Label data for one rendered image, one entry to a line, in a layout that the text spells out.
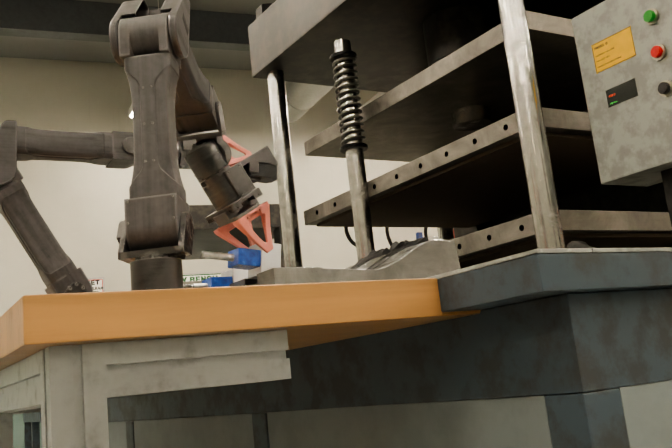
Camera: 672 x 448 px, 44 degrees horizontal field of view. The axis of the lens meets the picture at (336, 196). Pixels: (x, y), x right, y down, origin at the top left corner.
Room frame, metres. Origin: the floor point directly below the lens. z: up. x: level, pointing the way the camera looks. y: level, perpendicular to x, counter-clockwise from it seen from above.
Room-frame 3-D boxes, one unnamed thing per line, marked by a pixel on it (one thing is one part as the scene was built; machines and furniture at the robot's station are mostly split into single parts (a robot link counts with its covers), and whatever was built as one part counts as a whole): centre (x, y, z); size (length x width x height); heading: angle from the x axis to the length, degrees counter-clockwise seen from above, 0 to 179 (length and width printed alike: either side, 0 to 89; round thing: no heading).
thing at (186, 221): (1.02, 0.23, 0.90); 0.09 x 0.06 x 0.06; 86
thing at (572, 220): (2.54, -0.49, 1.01); 1.10 x 0.74 x 0.05; 33
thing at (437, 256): (1.54, -0.03, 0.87); 0.50 x 0.26 x 0.14; 123
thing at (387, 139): (2.55, -0.50, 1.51); 1.10 x 0.70 x 0.05; 33
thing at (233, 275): (1.44, 0.23, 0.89); 0.13 x 0.05 x 0.05; 123
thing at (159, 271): (1.01, 0.23, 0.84); 0.20 x 0.07 x 0.08; 30
